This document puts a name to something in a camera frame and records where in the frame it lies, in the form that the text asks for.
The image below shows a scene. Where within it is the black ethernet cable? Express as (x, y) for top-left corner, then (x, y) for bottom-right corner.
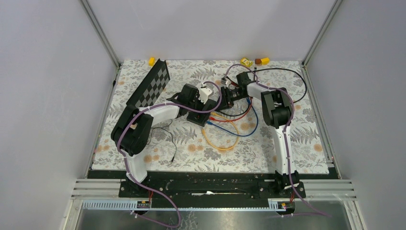
(252, 66), (308, 104)

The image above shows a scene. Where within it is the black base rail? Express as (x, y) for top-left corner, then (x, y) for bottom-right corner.
(87, 170), (307, 210)

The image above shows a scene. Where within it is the yellow rectangular block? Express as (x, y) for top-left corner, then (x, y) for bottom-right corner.
(260, 57), (270, 65)

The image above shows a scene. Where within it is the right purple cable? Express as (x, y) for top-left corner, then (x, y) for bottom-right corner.
(222, 64), (332, 219)

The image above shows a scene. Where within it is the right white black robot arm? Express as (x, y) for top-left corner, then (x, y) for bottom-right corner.
(217, 72), (300, 197)

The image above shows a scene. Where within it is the yellow owl toy block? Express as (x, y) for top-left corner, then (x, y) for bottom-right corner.
(240, 57), (253, 68)

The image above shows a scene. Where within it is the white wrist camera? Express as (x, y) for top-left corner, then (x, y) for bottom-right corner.
(220, 76), (232, 87)
(198, 85), (214, 104)

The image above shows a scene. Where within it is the blue ethernet cable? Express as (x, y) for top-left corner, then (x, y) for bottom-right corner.
(206, 97), (259, 138)

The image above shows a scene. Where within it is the small yellow block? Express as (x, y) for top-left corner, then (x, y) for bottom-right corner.
(148, 57), (156, 67)

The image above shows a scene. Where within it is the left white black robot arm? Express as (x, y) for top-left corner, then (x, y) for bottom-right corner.
(111, 83), (222, 197)

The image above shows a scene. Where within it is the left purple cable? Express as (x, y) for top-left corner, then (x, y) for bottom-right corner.
(116, 81), (223, 229)

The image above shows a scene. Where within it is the floral patterned table mat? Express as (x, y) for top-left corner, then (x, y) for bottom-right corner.
(91, 60), (328, 174)

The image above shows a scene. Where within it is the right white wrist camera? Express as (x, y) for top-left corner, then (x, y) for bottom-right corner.
(220, 76), (232, 87)

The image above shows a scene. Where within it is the purple cable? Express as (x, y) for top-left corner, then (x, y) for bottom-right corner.
(116, 81), (223, 229)
(222, 64), (332, 219)

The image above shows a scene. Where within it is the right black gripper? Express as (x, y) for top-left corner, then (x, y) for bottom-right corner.
(213, 87), (246, 113)

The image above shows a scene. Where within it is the yellow ethernet cable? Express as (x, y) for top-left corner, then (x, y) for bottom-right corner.
(202, 112), (240, 151)

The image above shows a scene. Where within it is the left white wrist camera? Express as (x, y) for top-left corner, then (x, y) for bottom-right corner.
(198, 85), (214, 104)

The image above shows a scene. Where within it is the black power adapter with cord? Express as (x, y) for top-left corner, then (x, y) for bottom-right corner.
(146, 119), (178, 163)

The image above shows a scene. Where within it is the black white checkerboard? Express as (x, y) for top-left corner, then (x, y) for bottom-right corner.
(126, 59), (170, 108)

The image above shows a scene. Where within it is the thin black cable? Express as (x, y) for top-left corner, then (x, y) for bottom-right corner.
(219, 100), (252, 117)

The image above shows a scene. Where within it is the black network switch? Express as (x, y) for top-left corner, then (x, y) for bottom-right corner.
(186, 113), (210, 127)

